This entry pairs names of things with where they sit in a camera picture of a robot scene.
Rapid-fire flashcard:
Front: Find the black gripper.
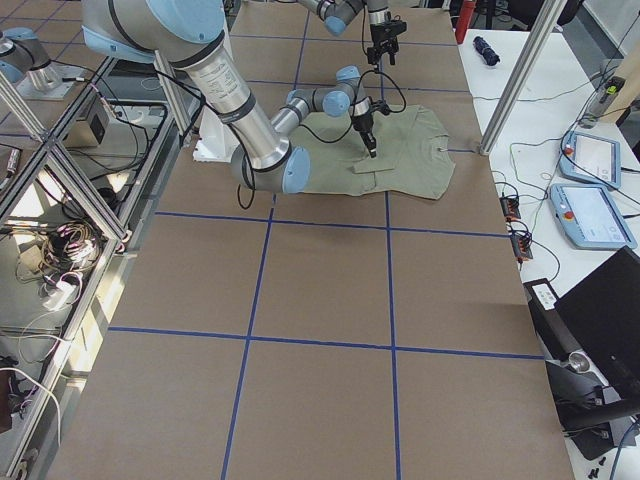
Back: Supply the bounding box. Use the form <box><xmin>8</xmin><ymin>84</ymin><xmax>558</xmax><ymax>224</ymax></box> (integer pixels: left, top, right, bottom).
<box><xmin>366</xmin><ymin>12</ymin><xmax>406</xmax><ymax>65</ymax></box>
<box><xmin>352</xmin><ymin>98</ymin><xmax>391</xmax><ymax>158</ymax></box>

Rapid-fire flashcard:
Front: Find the olive green long-sleeve shirt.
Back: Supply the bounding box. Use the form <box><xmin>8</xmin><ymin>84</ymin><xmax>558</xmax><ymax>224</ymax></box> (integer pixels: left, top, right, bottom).
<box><xmin>289</xmin><ymin>105</ymin><xmax>455</xmax><ymax>200</ymax></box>

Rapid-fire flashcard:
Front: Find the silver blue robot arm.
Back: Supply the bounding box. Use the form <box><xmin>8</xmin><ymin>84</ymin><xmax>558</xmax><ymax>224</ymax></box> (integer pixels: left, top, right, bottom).
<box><xmin>298</xmin><ymin>0</ymin><xmax>407</xmax><ymax>66</ymax></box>
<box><xmin>82</xmin><ymin>1</ymin><xmax>391</xmax><ymax>193</ymax></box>

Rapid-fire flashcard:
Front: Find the folded dark blue umbrella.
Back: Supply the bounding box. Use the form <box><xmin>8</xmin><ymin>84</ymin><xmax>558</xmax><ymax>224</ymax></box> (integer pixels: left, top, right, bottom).
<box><xmin>473</xmin><ymin>36</ymin><xmax>500</xmax><ymax>67</ymax></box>

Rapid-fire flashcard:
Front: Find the upper orange black electronics box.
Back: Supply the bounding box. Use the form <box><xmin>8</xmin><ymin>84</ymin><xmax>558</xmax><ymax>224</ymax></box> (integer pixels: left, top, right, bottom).
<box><xmin>499</xmin><ymin>196</ymin><xmax>521</xmax><ymax>222</ymax></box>

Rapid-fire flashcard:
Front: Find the orange black electronics box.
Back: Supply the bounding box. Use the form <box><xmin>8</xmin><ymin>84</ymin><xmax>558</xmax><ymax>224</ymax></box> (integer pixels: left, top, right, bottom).
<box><xmin>499</xmin><ymin>196</ymin><xmax>521</xmax><ymax>222</ymax></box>
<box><xmin>510</xmin><ymin>231</ymin><xmax>533</xmax><ymax>263</ymax></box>

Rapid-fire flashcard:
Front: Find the lower orange black electronics box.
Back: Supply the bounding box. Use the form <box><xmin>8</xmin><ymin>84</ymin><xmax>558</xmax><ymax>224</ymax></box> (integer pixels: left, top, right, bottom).
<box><xmin>510</xmin><ymin>231</ymin><xmax>533</xmax><ymax>263</ymax></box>

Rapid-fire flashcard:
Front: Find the upper blue teach pendant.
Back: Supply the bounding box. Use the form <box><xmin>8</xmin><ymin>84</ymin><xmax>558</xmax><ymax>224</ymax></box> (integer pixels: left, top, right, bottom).
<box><xmin>560</xmin><ymin>131</ymin><xmax>621</xmax><ymax>189</ymax></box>

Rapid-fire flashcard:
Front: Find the blue teach pendant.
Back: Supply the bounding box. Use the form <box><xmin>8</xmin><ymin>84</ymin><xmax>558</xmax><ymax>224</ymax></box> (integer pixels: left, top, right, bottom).
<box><xmin>549</xmin><ymin>184</ymin><xmax>638</xmax><ymax>250</ymax></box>
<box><xmin>560</xmin><ymin>131</ymin><xmax>621</xmax><ymax>189</ymax></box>

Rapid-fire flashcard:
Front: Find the lower blue teach pendant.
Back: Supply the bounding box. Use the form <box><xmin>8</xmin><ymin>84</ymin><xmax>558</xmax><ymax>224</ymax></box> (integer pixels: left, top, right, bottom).
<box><xmin>549</xmin><ymin>184</ymin><xmax>638</xmax><ymax>250</ymax></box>

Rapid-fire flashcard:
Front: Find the black box with label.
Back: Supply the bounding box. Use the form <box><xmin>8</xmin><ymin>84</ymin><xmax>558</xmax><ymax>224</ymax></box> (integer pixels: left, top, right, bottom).
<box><xmin>523</xmin><ymin>278</ymin><xmax>580</xmax><ymax>361</ymax></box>

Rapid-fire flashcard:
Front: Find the black monitor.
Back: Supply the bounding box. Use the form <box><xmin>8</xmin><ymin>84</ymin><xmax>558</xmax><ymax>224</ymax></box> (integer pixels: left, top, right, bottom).
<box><xmin>555</xmin><ymin>247</ymin><xmax>639</xmax><ymax>398</ymax></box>

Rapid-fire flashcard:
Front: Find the white power adapter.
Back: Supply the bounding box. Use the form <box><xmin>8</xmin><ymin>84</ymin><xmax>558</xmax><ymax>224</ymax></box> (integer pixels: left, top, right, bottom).
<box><xmin>43</xmin><ymin>280</ymin><xmax>79</xmax><ymax>311</ymax></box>

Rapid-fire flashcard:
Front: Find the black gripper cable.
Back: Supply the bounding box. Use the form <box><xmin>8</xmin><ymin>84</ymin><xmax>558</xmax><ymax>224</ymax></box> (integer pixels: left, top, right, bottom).
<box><xmin>237</xmin><ymin>68</ymin><xmax>407</xmax><ymax>210</ymax></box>

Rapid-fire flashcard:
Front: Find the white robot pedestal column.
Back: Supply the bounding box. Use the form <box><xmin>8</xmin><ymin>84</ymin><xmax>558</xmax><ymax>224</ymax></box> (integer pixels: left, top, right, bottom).
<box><xmin>193</xmin><ymin>110</ymin><xmax>239</xmax><ymax>163</ymax></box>

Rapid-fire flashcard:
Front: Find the aluminium frame post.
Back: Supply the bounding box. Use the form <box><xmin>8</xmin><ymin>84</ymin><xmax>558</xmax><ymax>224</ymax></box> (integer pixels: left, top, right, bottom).
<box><xmin>479</xmin><ymin>0</ymin><xmax>567</xmax><ymax>156</ymax></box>

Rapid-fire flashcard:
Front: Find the aluminium side frame rack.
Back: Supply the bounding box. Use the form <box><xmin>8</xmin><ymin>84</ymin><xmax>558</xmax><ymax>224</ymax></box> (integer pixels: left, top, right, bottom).
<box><xmin>0</xmin><ymin>14</ymin><xmax>201</xmax><ymax>480</ymax></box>

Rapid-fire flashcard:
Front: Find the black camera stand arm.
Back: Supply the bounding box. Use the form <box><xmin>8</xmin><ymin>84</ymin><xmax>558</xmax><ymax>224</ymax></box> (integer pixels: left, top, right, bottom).
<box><xmin>545</xmin><ymin>360</ymin><xmax>639</xmax><ymax>460</ymax></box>

